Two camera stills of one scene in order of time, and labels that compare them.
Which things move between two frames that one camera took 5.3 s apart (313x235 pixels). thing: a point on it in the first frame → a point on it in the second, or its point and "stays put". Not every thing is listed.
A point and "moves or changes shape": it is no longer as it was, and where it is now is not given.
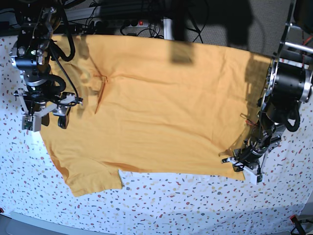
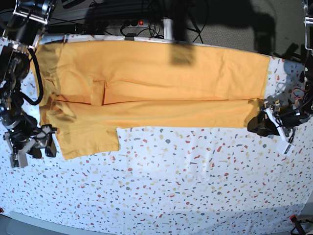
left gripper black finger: x=63 y=121 → x=50 y=150
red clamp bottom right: x=298 y=225 stays put
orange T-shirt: x=151 y=105 moves or changes shape
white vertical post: x=167 y=29 stays put
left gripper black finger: x=45 y=120 → x=35 y=152
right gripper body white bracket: x=256 y=178 → x=262 y=126
